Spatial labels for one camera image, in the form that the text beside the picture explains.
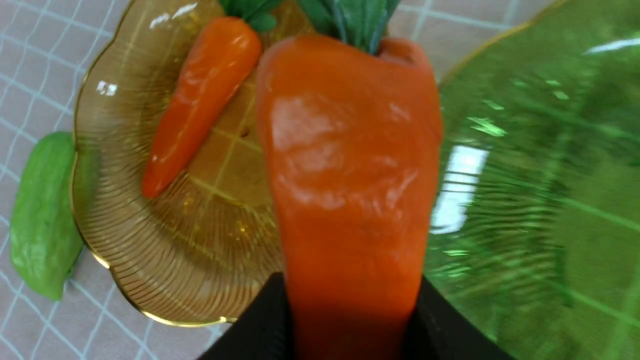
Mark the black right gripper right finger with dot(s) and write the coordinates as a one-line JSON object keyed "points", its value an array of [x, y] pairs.
{"points": [[437, 331]]}

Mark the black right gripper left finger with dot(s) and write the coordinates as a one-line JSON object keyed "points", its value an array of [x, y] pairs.
{"points": [[264, 331]]}

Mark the orange toy carrot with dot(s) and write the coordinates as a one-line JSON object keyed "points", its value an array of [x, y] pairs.
{"points": [[351, 130], [224, 54]]}

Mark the green toy pepper front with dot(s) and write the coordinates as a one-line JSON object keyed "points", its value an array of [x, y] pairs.
{"points": [[44, 240]]}

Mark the amber glass plate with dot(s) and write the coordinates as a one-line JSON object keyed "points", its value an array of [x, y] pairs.
{"points": [[198, 253]]}

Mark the green glass plate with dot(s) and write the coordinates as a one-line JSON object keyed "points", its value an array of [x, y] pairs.
{"points": [[535, 237]]}

